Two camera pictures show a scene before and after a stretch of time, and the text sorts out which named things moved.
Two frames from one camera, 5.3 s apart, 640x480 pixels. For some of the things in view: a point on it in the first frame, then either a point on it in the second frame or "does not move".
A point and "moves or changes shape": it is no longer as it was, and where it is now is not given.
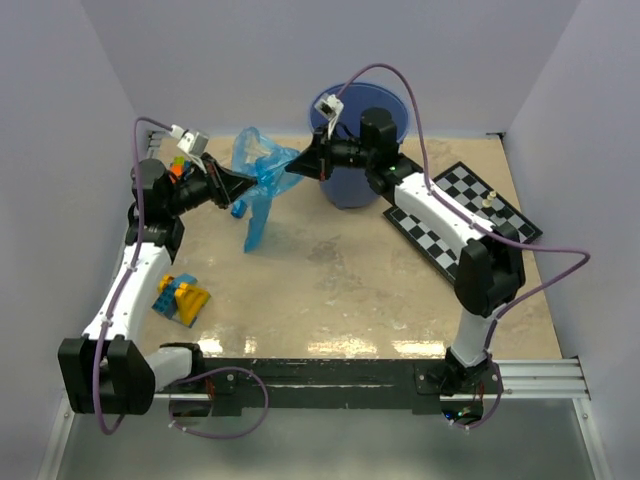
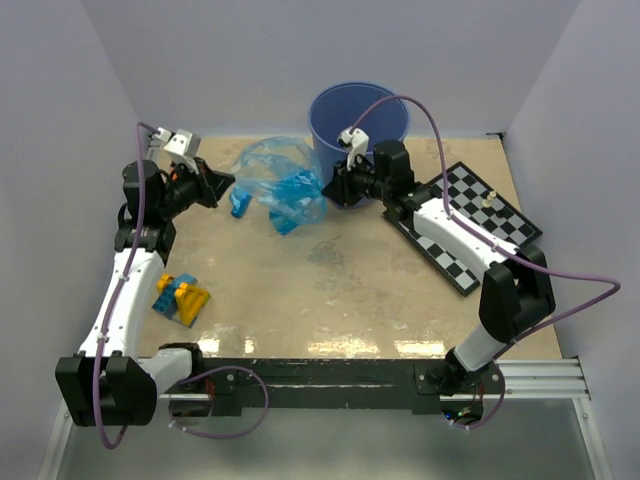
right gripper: x=317 y=161 → x=340 y=189
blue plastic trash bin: x=350 y=189 does not move
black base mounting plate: x=233 y=384 does not move
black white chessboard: x=441 y=249 does not move
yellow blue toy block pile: x=179 y=299 does not move
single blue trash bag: x=267 y=164 moves or changes shape
